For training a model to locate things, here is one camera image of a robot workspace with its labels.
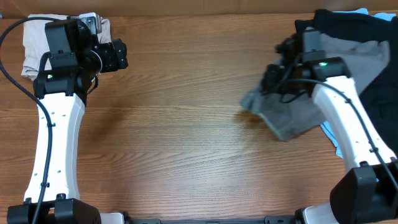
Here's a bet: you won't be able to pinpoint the grey shorts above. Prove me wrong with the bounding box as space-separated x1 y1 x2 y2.
240 34 391 141

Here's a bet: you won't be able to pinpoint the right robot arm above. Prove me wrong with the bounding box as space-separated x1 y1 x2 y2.
262 29 397 224

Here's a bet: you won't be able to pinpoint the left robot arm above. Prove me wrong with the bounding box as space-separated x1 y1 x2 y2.
7 12 129 223

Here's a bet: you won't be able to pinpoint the light blue t-shirt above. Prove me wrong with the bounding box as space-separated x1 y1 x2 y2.
320 8 397 158

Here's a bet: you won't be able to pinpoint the folded beige shorts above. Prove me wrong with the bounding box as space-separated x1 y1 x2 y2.
21 14 111 81

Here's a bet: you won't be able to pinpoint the black t-shirt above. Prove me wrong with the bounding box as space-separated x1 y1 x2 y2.
295 9 397 152

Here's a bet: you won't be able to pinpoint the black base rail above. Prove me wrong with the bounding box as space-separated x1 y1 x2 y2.
125 215 295 224

